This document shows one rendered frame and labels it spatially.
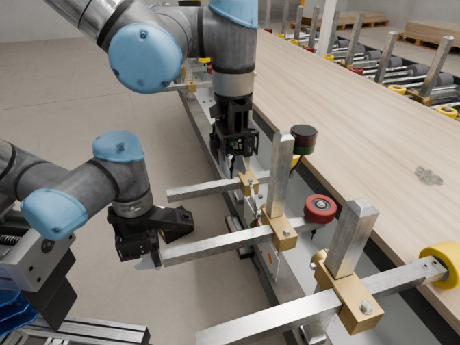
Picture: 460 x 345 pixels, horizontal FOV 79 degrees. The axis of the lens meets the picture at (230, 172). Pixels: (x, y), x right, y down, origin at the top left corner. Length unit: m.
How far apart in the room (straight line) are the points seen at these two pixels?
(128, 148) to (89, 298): 1.37
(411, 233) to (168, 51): 0.66
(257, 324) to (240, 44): 0.43
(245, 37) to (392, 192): 0.61
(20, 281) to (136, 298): 1.06
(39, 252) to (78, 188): 0.24
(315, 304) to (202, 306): 1.12
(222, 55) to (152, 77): 0.17
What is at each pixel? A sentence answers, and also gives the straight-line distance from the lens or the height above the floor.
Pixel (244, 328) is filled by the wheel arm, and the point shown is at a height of 0.96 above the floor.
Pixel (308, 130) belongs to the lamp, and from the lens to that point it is 0.64.
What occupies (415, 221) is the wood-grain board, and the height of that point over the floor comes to 0.90.
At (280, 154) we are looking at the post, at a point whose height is 1.07.
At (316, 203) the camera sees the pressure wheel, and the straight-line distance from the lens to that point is 0.77.
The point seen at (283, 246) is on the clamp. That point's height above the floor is 0.84.
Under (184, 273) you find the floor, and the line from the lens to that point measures 1.70.
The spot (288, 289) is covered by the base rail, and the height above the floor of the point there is 0.70.
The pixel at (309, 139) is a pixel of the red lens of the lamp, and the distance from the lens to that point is 0.62.
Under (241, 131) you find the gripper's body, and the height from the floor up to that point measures 1.16.
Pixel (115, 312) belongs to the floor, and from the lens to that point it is 1.67.
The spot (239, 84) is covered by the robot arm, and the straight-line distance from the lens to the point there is 0.49.
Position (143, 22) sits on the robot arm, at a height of 1.36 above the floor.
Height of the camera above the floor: 1.41
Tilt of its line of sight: 37 degrees down
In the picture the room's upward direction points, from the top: straight up
